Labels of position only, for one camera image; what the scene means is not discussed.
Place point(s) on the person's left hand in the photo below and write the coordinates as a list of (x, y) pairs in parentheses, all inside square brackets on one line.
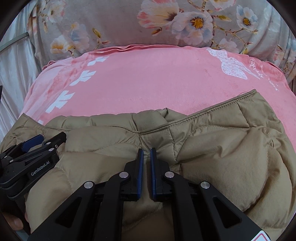
[(14, 222)]

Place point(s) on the grey floral duvet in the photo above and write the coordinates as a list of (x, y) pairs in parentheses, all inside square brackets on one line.
[(60, 29)]

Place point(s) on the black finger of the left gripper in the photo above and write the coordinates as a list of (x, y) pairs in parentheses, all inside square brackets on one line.
[(54, 140)]

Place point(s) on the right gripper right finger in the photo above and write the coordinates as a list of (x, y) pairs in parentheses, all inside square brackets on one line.
[(200, 211)]

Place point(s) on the white curtain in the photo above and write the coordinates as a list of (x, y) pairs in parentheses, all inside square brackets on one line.
[(19, 69)]

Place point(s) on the pink printed blanket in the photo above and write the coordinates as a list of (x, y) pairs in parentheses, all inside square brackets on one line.
[(135, 78)]

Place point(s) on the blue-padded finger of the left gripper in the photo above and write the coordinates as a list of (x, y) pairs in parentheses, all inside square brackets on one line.
[(32, 141)]

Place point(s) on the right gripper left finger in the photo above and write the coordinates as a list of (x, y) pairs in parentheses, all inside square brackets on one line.
[(95, 211)]

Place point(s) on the tan quilted jacket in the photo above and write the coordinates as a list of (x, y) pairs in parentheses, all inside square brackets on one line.
[(239, 146)]

